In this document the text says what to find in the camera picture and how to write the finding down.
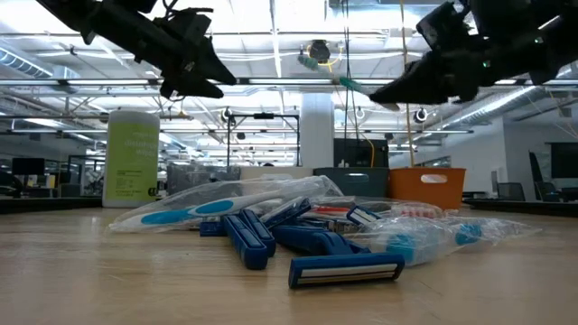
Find black wall monitor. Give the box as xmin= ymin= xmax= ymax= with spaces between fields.
xmin=547 ymin=141 xmax=578 ymax=180

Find white building column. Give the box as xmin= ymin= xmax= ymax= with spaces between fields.
xmin=299 ymin=92 xmax=336 ymax=169

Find red white toothbrush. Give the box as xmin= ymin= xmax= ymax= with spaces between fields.
xmin=310 ymin=201 xmax=444 ymax=221

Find orange plastic bin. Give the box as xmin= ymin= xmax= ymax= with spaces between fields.
xmin=387 ymin=167 xmax=468 ymax=211

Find white plastic bin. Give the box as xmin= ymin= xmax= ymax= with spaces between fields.
xmin=238 ymin=166 xmax=315 ymax=180

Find blue white toothbrush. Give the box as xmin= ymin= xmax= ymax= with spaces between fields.
xmin=109 ymin=174 xmax=345 ymax=234

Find long yellow cable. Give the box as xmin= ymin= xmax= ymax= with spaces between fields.
xmin=398 ymin=0 xmax=417 ymax=169

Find light blue toothbrush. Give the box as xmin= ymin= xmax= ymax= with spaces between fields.
xmin=359 ymin=215 xmax=542 ymax=268

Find green disinfecting wipes canister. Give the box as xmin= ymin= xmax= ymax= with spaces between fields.
xmin=102 ymin=110 xmax=162 ymax=209

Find teal toothbrush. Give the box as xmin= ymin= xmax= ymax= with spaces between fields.
xmin=297 ymin=53 xmax=401 ymax=113

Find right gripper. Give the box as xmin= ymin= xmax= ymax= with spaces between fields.
xmin=368 ymin=2 xmax=494 ymax=106

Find long black cable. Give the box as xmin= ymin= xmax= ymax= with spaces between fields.
xmin=341 ymin=0 xmax=354 ymax=142

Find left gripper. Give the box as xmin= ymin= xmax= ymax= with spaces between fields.
xmin=148 ymin=7 xmax=238 ymax=99

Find teal plastic bin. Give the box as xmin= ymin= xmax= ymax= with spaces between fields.
xmin=312 ymin=167 xmax=391 ymax=199

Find black aluminium table frame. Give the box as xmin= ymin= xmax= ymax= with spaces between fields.
xmin=0 ymin=196 xmax=578 ymax=218

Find black equipment box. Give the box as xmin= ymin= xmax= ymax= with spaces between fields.
xmin=333 ymin=137 xmax=390 ymax=170

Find overhead camera mount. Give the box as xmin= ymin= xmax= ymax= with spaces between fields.
xmin=308 ymin=39 xmax=332 ymax=65

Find black desk monitor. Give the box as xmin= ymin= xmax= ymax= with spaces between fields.
xmin=11 ymin=156 xmax=47 ymax=177

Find black metal frame stand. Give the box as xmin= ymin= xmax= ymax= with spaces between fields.
xmin=225 ymin=112 xmax=302 ymax=168

